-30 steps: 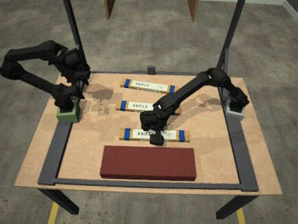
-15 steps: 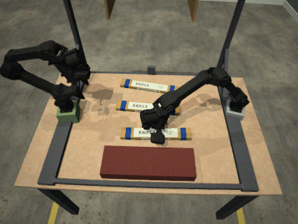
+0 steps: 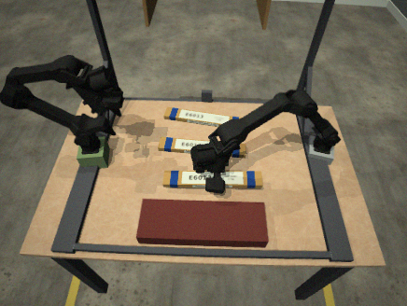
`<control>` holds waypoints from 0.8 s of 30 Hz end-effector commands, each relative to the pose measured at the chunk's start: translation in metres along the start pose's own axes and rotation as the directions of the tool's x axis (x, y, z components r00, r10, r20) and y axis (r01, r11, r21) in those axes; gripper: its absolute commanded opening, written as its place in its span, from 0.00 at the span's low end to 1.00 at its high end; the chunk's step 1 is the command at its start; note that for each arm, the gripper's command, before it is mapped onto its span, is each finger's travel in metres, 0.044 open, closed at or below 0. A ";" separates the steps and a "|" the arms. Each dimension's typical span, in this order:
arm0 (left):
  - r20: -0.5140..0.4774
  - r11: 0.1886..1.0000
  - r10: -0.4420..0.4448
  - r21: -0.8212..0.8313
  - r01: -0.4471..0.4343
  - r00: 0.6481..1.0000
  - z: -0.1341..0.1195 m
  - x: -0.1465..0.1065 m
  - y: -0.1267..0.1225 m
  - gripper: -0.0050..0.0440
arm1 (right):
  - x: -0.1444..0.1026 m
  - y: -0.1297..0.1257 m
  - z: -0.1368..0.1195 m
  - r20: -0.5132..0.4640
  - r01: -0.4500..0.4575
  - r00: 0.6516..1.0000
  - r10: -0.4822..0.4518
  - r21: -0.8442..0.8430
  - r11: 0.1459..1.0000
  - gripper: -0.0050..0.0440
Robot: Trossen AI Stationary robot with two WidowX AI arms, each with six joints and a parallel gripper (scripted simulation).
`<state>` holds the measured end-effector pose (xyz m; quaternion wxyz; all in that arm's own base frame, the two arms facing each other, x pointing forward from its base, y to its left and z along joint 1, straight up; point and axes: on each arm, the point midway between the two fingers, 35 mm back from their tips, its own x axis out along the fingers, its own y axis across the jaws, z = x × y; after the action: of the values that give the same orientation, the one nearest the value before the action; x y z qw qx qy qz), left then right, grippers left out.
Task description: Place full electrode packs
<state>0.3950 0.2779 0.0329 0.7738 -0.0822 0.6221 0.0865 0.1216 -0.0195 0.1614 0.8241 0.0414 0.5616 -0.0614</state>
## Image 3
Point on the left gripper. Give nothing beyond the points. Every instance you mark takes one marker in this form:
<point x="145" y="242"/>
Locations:
<point x="216" y="184"/>

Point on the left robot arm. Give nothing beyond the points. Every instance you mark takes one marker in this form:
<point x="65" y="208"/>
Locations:
<point x="233" y="132"/>

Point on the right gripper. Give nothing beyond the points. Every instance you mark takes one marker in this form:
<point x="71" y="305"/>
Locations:
<point x="100" y="123"/>

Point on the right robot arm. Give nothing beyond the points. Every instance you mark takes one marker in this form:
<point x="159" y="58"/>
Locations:
<point x="64" y="70"/>

